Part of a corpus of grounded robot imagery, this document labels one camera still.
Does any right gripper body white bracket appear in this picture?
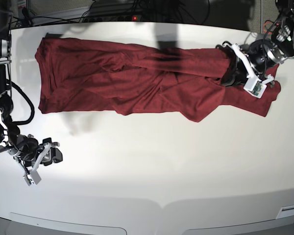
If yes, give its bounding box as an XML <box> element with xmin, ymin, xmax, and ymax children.
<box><xmin>13</xmin><ymin>143</ymin><xmax>51</xmax><ymax>186</ymax></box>

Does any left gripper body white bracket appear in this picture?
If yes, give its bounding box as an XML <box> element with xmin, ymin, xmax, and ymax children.
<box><xmin>216</xmin><ymin>42</ymin><xmax>276</xmax><ymax>99</ymax></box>

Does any black power strip red light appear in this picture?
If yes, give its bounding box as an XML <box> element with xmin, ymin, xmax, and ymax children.
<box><xmin>81</xmin><ymin>14</ymin><xmax>142</xmax><ymax>23</ymax></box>

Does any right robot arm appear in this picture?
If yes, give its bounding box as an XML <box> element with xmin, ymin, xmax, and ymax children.
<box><xmin>0</xmin><ymin>24</ymin><xmax>63</xmax><ymax>186</ymax></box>

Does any dark red long-sleeve shirt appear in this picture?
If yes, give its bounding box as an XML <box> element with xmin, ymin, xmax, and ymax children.
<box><xmin>35</xmin><ymin>38</ymin><xmax>281</xmax><ymax>122</ymax></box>

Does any white label plate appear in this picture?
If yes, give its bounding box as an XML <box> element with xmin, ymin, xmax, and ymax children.
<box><xmin>276</xmin><ymin>205</ymin><xmax>294</xmax><ymax>219</ymax></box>

